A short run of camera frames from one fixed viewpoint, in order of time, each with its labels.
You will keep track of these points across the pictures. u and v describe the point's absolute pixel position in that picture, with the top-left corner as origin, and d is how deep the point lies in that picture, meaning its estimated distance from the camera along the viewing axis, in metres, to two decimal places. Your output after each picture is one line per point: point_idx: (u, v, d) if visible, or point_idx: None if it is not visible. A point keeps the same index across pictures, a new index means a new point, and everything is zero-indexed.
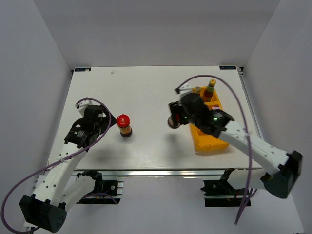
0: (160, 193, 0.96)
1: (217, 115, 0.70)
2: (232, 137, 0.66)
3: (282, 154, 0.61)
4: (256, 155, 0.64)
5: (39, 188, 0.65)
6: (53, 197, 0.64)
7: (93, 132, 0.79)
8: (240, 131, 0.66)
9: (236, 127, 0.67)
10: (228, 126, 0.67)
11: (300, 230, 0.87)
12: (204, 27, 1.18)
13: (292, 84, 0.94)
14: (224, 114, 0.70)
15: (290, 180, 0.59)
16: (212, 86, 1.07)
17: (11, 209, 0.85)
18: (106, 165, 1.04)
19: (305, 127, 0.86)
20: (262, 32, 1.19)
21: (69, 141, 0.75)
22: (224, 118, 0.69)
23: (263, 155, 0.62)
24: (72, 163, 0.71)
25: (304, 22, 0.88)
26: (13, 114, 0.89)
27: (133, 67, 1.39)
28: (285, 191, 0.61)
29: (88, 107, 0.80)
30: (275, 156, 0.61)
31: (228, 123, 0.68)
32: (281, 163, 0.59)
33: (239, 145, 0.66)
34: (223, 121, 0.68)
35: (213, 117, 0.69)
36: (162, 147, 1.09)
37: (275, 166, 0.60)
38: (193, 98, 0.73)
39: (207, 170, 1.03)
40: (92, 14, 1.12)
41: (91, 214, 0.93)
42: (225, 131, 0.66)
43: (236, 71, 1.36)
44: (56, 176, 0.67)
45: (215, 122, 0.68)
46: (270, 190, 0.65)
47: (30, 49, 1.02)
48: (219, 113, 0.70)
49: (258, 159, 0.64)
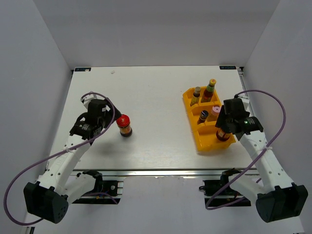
0: (160, 193, 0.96)
1: (249, 121, 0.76)
2: (250, 144, 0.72)
3: (286, 181, 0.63)
4: (262, 169, 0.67)
5: (44, 176, 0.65)
6: (57, 185, 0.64)
7: (97, 126, 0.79)
8: (261, 142, 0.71)
9: (259, 138, 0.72)
10: (253, 133, 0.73)
11: (300, 230, 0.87)
12: (204, 27, 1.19)
13: (292, 84, 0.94)
14: (255, 121, 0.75)
15: (281, 204, 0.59)
16: (212, 86, 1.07)
17: (11, 209, 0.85)
18: (106, 165, 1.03)
19: (305, 127, 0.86)
20: (262, 32, 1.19)
21: (74, 134, 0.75)
22: (254, 126, 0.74)
23: (267, 171, 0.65)
24: (77, 153, 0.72)
25: (304, 22, 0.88)
26: (13, 114, 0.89)
27: (133, 67, 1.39)
28: (269, 214, 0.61)
29: (91, 102, 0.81)
30: (279, 179, 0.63)
31: (255, 131, 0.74)
32: (279, 185, 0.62)
33: (252, 151, 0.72)
34: (252, 127, 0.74)
35: (244, 121, 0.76)
36: (163, 147, 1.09)
37: (271, 185, 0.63)
38: (234, 100, 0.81)
39: (206, 170, 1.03)
40: (92, 14, 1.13)
41: (91, 214, 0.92)
42: (247, 135, 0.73)
43: (236, 71, 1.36)
44: (60, 165, 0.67)
45: (244, 125, 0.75)
46: (257, 207, 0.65)
47: (30, 49, 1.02)
48: (252, 119, 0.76)
49: (262, 173, 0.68)
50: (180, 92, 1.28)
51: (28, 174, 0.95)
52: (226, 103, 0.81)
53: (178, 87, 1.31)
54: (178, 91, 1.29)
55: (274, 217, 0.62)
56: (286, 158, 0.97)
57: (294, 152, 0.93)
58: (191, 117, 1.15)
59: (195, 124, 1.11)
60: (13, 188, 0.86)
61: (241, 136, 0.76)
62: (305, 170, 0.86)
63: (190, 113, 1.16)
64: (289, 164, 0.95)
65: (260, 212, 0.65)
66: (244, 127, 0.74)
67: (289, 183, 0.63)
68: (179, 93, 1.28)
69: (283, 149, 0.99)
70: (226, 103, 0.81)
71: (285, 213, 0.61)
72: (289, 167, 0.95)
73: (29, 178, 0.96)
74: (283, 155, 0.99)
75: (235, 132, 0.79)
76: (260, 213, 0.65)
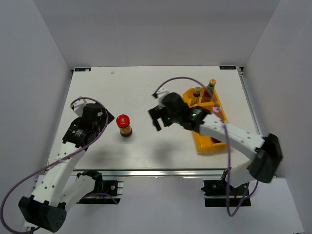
0: (160, 193, 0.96)
1: (196, 112, 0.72)
2: (210, 129, 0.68)
3: (258, 139, 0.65)
4: (234, 142, 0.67)
5: (38, 189, 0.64)
6: (52, 198, 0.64)
7: (91, 131, 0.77)
8: (217, 123, 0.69)
9: (214, 120, 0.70)
10: (206, 119, 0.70)
11: (300, 230, 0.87)
12: (204, 27, 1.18)
13: (292, 84, 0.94)
14: (201, 109, 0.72)
15: (268, 161, 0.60)
16: (212, 86, 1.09)
17: (11, 209, 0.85)
18: (106, 165, 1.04)
19: (305, 127, 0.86)
20: (262, 32, 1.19)
21: (68, 141, 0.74)
22: (202, 113, 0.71)
23: (239, 141, 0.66)
24: (70, 163, 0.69)
25: (304, 22, 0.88)
26: (13, 114, 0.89)
27: (133, 67, 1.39)
28: (267, 174, 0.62)
29: (86, 106, 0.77)
30: (252, 141, 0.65)
31: (205, 116, 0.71)
32: (257, 146, 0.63)
33: (217, 135, 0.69)
34: (201, 116, 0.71)
35: (192, 113, 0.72)
36: (163, 148, 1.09)
37: (251, 150, 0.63)
38: (173, 97, 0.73)
39: (206, 170, 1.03)
40: (92, 14, 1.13)
41: (91, 214, 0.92)
42: (204, 124, 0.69)
43: (236, 71, 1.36)
44: (54, 177, 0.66)
45: (194, 118, 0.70)
46: (254, 175, 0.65)
47: (30, 49, 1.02)
48: (198, 109, 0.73)
49: (237, 146, 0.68)
50: (180, 92, 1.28)
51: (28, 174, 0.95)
52: (166, 104, 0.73)
53: (178, 87, 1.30)
54: (178, 91, 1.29)
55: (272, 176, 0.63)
56: (286, 158, 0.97)
57: (294, 152, 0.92)
58: None
59: None
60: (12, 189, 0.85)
61: (198, 129, 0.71)
62: (305, 170, 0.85)
63: None
64: (290, 164, 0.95)
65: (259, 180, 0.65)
66: (194, 119, 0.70)
67: (261, 139, 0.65)
68: (179, 93, 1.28)
69: (284, 149, 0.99)
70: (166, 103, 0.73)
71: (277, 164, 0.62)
72: (289, 167, 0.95)
73: (29, 178, 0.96)
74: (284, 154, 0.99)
75: (191, 129, 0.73)
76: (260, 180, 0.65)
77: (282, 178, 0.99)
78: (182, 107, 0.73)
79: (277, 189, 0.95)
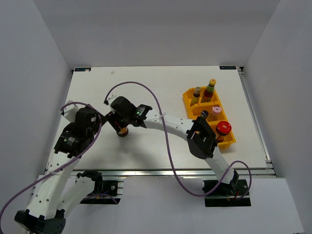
0: (160, 192, 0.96)
1: (140, 110, 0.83)
2: (152, 122, 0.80)
3: (188, 122, 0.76)
4: (171, 128, 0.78)
5: (32, 203, 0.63)
6: (48, 212, 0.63)
7: (85, 138, 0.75)
8: (157, 115, 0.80)
9: (154, 113, 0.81)
10: (147, 115, 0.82)
11: (300, 230, 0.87)
12: (204, 27, 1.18)
13: (292, 84, 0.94)
14: (143, 107, 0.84)
15: (197, 139, 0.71)
16: (212, 86, 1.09)
17: (11, 210, 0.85)
18: (106, 165, 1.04)
19: (305, 127, 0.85)
20: (262, 32, 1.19)
21: (59, 150, 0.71)
22: (145, 110, 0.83)
23: (175, 127, 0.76)
24: (64, 174, 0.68)
25: (304, 22, 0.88)
26: (13, 114, 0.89)
27: (133, 67, 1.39)
28: (202, 151, 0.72)
29: (79, 111, 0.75)
30: (184, 125, 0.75)
31: (148, 112, 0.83)
32: (187, 129, 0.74)
33: (159, 126, 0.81)
34: (143, 112, 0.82)
35: (137, 112, 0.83)
36: (162, 148, 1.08)
37: (184, 132, 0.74)
38: (119, 100, 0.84)
39: (206, 170, 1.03)
40: (92, 14, 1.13)
41: (91, 214, 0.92)
42: (146, 119, 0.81)
43: (236, 71, 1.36)
44: (48, 190, 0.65)
45: (138, 116, 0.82)
46: (195, 154, 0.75)
47: (30, 50, 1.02)
48: (141, 107, 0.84)
49: (175, 132, 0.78)
50: (180, 92, 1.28)
51: (28, 174, 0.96)
52: (114, 107, 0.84)
53: (179, 87, 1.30)
54: (178, 91, 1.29)
55: (207, 152, 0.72)
56: (286, 158, 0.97)
57: (294, 153, 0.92)
58: (191, 117, 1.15)
59: None
60: (13, 188, 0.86)
61: (144, 124, 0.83)
62: (305, 170, 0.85)
63: (190, 113, 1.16)
64: (290, 164, 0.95)
65: (200, 157, 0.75)
66: (138, 117, 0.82)
67: (191, 122, 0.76)
68: (179, 93, 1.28)
69: (283, 149, 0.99)
70: (114, 107, 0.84)
71: (207, 140, 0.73)
72: (289, 166, 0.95)
73: (29, 178, 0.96)
74: (284, 154, 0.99)
75: (139, 125, 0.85)
76: (200, 157, 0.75)
77: (282, 178, 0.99)
78: (128, 107, 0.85)
79: (278, 189, 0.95)
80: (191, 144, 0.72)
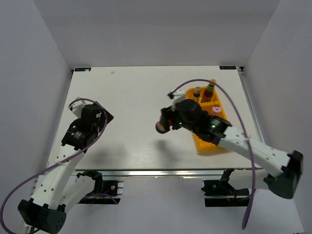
0: (160, 192, 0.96)
1: (215, 122, 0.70)
2: (232, 143, 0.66)
3: (282, 155, 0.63)
4: (258, 158, 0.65)
5: (37, 192, 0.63)
6: (51, 202, 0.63)
7: (90, 133, 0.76)
8: (239, 137, 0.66)
9: (235, 133, 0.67)
10: (227, 132, 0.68)
11: (300, 230, 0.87)
12: (204, 27, 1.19)
13: (292, 84, 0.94)
14: (221, 121, 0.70)
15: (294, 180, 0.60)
16: (212, 86, 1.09)
17: (11, 210, 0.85)
18: (106, 165, 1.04)
19: (305, 127, 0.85)
20: (261, 32, 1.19)
21: (66, 143, 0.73)
22: (222, 125, 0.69)
23: (264, 158, 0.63)
24: (69, 165, 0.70)
25: (304, 22, 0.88)
26: (13, 115, 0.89)
27: (133, 67, 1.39)
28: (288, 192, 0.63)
29: (85, 107, 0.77)
30: (278, 158, 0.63)
31: (226, 128, 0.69)
32: (283, 165, 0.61)
33: (240, 149, 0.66)
34: (220, 127, 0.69)
35: (211, 125, 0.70)
36: (163, 149, 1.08)
37: (278, 169, 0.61)
38: (191, 106, 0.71)
39: (206, 170, 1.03)
40: (92, 14, 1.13)
41: (91, 214, 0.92)
42: (224, 137, 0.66)
43: (236, 71, 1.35)
44: (53, 181, 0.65)
45: (213, 129, 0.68)
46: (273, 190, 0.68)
47: (30, 50, 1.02)
48: (216, 120, 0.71)
49: (260, 162, 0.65)
50: None
51: (28, 174, 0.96)
52: (185, 112, 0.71)
53: (179, 87, 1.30)
54: None
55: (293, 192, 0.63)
56: None
57: (294, 153, 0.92)
58: None
59: None
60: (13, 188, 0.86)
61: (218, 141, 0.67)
62: (305, 170, 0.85)
63: None
64: None
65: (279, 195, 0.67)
66: (214, 132, 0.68)
67: (286, 156, 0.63)
68: None
69: (284, 149, 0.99)
70: (184, 112, 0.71)
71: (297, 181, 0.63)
72: None
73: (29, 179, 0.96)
74: None
75: (210, 141, 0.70)
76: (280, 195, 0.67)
77: None
78: (200, 117, 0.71)
79: None
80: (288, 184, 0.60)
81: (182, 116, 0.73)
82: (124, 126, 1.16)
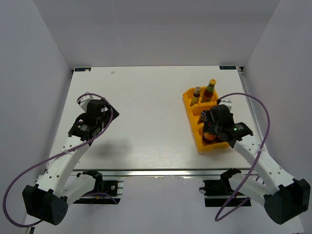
0: (161, 192, 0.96)
1: (238, 126, 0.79)
2: (244, 148, 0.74)
3: (288, 178, 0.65)
4: (262, 170, 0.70)
5: (43, 179, 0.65)
6: (56, 188, 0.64)
7: (96, 126, 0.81)
8: (253, 146, 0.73)
9: (252, 141, 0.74)
10: (245, 138, 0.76)
11: (300, 230, 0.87)
12: (204, 28, 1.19)
13: (292, 84, 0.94)
14: (244, 127, 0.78)
15: (287, 202, 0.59)
16: (212, 86, 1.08)
17: (11, 211, 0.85)
18: (106, 165, 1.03)
19: (305, 127, 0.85)
20: (261, 32, 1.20)
21: (73, 135, 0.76)
22: (243, 130, 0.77)
23: (267, 172, 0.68)
24: (75, 155, 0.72)
25: (304, 22, 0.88)
26: (13, 115, 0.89)
27: (132, 68, 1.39)
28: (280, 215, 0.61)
29: (90, 102, 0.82)
30: (280, 177, 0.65)
31: (245, 136, 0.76)
32: (282, 184, 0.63)
33: (249, 157, 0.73)
34: (241, 132, 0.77)
35: (234, 127, 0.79)
36: (163, 149, 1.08)
37: (275, 185, 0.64)
38: (221, 107, 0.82)
39: (205, 170, 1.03)
40: (92, 14, 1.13)
41: (91, 214, 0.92)
42: (240, 141, 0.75)
43: (236, 71, 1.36)
44: (59, 167, 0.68)
45: (234, 131, 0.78)
46: (266, 209, 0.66)
47: (30, 50, 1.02)
48: (241, 125, 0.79)
49: (263, 176, 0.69)
50: (180, 92, 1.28)
51: (28, 174, 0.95)
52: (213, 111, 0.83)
53: (179, 87, 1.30)
54: (178, 91, 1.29)
55: (286, 220, 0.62)
56: (285, 158, 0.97)
57: (294, 153, 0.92)
58: (191, 117, 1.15)
59: (195, 124, 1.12)
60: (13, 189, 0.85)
61: (233, 143, 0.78)
62: (305, 170, 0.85)
63: (190, 113, 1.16)
64: (289, 164, 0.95)
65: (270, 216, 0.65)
66: (234, 133, 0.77)
67: (291, 180, 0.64)
68: (179, 93, 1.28)
69: (283, 149, 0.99)
70: (213, 111, 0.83)
71: (295, 209, 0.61)
72: (288, 166, 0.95)
73: (29, 179, 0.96)
74: (283, 154, 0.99)
75: (228, 141, 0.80)
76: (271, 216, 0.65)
77: None
78: (225, 119, 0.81)
79: None
80: (277, 199, 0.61)
81: (211, 115, 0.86)
82: (123, 126, 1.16)
